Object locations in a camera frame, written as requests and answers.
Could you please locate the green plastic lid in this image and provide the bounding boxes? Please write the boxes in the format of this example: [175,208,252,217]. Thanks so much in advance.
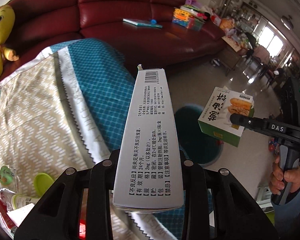
[33,172,55,197]

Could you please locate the white paper towel sheet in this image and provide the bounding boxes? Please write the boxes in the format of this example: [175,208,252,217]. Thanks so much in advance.
[7,202,35,227]

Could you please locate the red plastic bag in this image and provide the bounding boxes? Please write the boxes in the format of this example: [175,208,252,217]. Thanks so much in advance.
[79,219,86,240]

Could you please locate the orange snack wrapper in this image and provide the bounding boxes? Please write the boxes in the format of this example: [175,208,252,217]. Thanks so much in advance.
[0,199,16,233]

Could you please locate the dark red leather sofa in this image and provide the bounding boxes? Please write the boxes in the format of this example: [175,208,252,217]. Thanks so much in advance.
[7,0,225,73]

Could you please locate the yellow chick plush toy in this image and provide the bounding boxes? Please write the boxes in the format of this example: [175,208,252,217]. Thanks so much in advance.
[0,4,19,77]

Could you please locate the patterned quilted table cloth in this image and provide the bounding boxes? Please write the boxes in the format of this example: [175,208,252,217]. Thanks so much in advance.
[0,38,178,239]

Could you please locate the teal round trash bin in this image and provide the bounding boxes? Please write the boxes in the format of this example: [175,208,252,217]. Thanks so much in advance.
[174,105,223,167]

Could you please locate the green label plastic packet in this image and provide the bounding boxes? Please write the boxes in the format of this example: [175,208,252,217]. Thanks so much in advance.
[0,165,19,192]

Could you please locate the long white medicine box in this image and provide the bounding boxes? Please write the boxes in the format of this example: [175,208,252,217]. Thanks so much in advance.
[113,69,184,212]

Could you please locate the teal book on sofa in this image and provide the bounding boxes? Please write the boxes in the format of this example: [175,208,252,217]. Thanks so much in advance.
[123,18,163,29]

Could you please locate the green white food box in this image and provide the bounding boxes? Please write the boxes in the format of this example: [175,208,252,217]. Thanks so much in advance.
[198,87,254,147]

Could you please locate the person's right hand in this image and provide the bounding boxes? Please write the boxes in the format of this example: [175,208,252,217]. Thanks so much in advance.
[269,155,300,196]

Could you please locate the colourful toy box stack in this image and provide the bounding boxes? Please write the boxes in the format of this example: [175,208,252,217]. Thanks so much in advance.
[172,0,213,31]

